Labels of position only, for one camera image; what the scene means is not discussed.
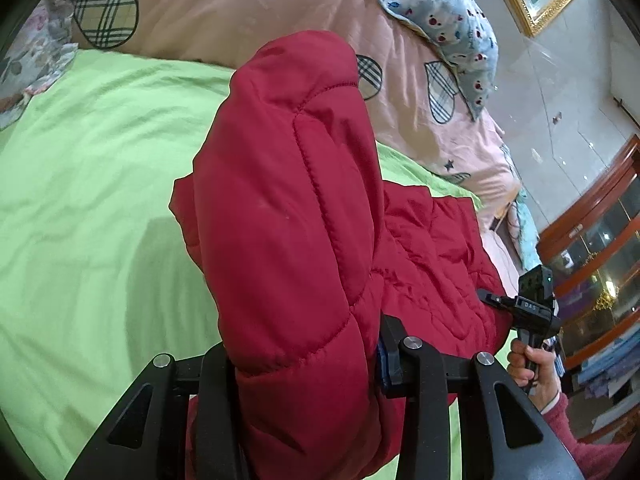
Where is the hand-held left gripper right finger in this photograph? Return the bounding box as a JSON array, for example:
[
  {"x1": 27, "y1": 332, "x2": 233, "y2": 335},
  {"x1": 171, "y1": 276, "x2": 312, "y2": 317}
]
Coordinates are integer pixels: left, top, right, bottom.
[{"x1": 375, "y1": 312, "x2": 586, "y2": 480}]

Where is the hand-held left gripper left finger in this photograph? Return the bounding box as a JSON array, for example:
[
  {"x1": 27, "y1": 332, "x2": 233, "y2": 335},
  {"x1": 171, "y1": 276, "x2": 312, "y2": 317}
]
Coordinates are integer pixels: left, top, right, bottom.
[{"x1": 65, "y1": 342, "x2": 242, "y2": 480}]

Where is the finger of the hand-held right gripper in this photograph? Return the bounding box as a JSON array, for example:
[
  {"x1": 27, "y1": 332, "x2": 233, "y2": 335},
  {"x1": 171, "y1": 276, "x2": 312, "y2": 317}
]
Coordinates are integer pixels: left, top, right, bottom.
[{"x1": 475, "y1": 288, "x2": 517, "y2": 312}]

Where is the red quilted jacket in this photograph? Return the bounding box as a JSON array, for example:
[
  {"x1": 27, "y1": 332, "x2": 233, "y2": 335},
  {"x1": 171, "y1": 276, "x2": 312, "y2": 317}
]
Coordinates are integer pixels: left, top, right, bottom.
[{"x1": 169, "y1": 30, "x2": 513, "y2": 480}]

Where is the person's right forearm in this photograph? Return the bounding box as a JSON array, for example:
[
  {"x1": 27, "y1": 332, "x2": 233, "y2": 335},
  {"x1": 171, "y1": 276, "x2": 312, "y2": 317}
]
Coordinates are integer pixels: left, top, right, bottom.
[{"x1": 537, "y1": 391, "x2": 640, "y2": 480}]

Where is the person's right hand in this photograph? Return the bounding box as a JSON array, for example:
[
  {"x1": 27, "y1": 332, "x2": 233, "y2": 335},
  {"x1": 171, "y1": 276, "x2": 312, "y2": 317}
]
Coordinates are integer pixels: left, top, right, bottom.
[{"x1": 506, "y1": 340, "x2": 562, "y2": 411}]

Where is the light blue cloth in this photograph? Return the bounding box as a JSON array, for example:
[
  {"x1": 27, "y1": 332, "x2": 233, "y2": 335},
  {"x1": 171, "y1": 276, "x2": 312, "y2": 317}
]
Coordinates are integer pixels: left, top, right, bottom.
[{"x1": 506, "y1": 144, "x2": 545, "y2": 272}]

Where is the wooden glass cabinet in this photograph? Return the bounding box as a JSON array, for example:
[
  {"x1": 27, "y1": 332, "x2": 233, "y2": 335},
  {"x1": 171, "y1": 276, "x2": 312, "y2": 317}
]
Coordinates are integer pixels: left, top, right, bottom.
[{"x1": 537, "y1": 135, "x2": 640, "y2": 443}]

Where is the stack of folded cloths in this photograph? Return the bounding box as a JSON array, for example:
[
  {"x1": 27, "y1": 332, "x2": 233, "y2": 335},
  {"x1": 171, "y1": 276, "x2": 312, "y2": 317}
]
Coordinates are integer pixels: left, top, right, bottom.
[{"x1": 554, "y1": 334, "x2": 640, "y2": 413}]

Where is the green bed sheet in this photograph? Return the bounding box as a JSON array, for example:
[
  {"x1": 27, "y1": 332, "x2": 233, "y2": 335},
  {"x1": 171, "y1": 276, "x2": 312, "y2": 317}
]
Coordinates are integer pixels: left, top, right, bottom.
[{"x1": 0, "y1": 47, "x2": 476, "y2": 480}]

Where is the blue bear print pillow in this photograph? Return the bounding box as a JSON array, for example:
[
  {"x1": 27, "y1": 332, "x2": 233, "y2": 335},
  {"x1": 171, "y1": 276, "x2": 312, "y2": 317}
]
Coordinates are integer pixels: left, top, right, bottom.
[{"x1": 375, "y1": 0, "x2": 501, "y2": 122}]

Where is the floral ruffled pillow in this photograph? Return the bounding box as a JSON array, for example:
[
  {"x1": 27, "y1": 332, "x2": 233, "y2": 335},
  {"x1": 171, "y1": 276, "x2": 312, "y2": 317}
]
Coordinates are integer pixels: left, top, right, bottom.
[{"x1": 0, "y1": 0, "x2": 79, "y2": 132}]

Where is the pink heart print duvet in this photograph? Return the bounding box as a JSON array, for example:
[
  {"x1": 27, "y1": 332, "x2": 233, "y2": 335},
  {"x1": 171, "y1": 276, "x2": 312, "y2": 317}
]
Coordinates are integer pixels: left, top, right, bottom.
[{"x1": 50, "y1": 0, "x2": 523, "y2": 301}]

